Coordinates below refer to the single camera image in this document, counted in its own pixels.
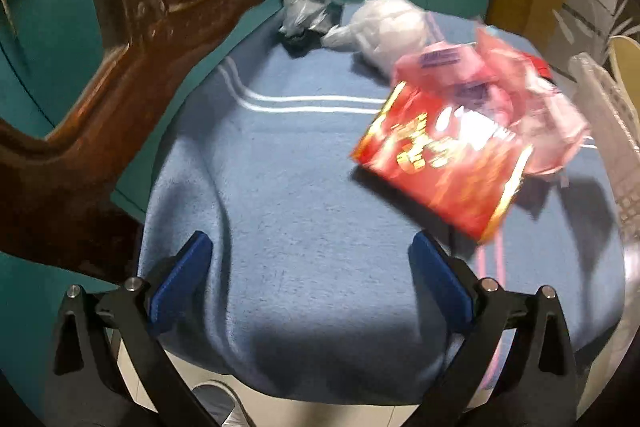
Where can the blue striped towel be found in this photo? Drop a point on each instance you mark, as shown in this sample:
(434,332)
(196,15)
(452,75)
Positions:
(300,207)

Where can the dark grey plastic bag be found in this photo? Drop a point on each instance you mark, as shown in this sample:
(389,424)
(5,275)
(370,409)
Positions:
(307,19)

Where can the white plastic bag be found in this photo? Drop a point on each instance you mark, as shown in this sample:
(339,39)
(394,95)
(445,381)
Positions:
(385,29)

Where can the carved wooden chair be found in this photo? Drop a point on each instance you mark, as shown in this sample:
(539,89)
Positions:
(125,57)

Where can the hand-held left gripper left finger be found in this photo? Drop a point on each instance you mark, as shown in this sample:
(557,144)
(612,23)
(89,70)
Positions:
(182,277)

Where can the person's grey shoe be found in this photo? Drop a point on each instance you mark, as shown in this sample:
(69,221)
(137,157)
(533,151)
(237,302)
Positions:
(220,404)

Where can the red snack packet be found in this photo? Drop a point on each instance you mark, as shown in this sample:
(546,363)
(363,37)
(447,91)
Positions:
(445,162)

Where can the clear plastic bin liner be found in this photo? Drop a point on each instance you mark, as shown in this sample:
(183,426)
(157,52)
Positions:
(624,57)

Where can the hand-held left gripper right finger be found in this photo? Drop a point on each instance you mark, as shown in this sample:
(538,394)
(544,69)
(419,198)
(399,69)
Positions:
(440,277)

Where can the small red wrapper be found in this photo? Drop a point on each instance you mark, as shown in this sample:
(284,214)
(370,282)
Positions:
(541,68)

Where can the crumpled pink plastic bag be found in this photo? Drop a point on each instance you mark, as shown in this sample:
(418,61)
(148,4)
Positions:
(550,127)

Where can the white plastic mesh basket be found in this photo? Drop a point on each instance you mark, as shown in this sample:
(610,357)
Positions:
(607,137)

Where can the pink plastic bag purple label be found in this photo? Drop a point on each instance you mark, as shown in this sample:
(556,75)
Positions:
(445,69)

